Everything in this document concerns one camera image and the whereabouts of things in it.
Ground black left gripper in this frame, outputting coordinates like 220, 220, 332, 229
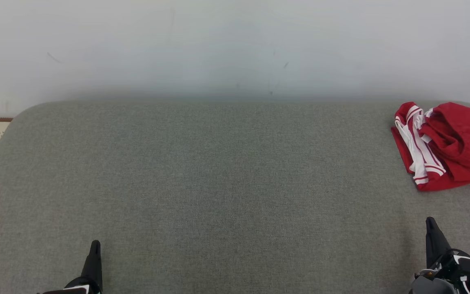
37, 240, 104, 294

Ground red basketball jersey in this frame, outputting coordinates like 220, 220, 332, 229
391, 102, 470, 192

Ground red shorts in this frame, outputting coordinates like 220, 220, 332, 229
419, 102, 470, 182

